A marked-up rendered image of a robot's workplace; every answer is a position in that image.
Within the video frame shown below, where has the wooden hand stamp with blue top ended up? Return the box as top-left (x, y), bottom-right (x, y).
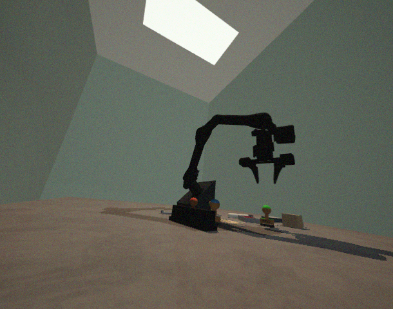
top-left (210, 199), bottom-right (221, 225)

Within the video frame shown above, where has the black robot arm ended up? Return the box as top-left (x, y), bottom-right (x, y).
top-left (183, 113), bottom-right (296, 197)

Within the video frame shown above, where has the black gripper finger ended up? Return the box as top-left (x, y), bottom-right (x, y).
top-left (247, 164), bottom-right (259, 183)
top-left (273, 162), bottom-right (285, 183)

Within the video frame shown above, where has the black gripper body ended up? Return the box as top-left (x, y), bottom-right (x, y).
top-left (239, 142), bottom-right (295, 167)

